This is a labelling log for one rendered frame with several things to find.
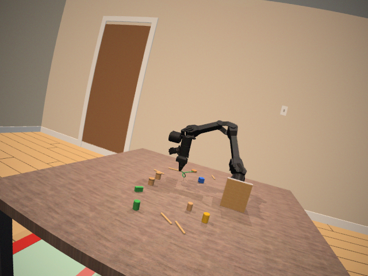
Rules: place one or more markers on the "yellow cylinder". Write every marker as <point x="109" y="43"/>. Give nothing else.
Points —
<point x="205" y="217"/>

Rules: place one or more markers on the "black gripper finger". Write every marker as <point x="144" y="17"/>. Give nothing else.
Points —
<point x="181" y="166"/>

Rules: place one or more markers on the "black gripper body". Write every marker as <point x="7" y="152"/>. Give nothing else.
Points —
<point x="183" y="154"/>

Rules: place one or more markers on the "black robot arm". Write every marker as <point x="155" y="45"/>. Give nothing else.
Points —
<point x="192" y="131"/>

